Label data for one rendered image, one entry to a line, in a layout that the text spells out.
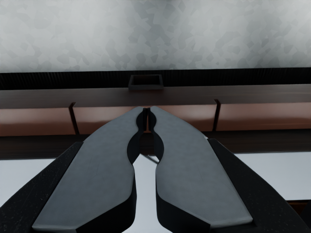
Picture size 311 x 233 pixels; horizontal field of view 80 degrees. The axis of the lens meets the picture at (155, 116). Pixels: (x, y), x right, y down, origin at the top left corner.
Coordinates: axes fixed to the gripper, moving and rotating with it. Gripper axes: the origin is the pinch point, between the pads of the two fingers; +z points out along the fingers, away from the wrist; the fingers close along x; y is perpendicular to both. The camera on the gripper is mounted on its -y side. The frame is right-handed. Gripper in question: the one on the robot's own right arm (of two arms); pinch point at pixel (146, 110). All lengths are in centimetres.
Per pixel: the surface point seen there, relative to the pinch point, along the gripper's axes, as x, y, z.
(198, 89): 7.0, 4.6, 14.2
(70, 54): -13.9, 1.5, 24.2
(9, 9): -21.9, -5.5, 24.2
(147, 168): -0.4, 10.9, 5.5
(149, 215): -0.4, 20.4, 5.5
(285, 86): 20.0, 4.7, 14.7
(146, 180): -0.6, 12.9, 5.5
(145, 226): -1.2, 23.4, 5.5
